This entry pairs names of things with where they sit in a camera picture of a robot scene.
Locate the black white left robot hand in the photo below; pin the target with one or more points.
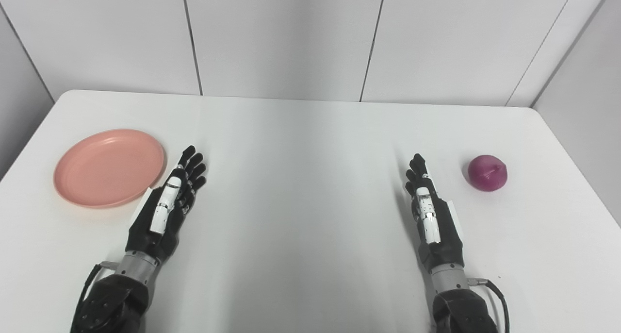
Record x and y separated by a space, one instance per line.
162 211

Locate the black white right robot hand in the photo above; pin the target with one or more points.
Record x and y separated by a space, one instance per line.
434 226

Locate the pink round plate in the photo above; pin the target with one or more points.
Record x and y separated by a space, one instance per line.
109 168

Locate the purple red onion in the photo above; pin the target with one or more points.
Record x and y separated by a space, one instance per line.
487 174

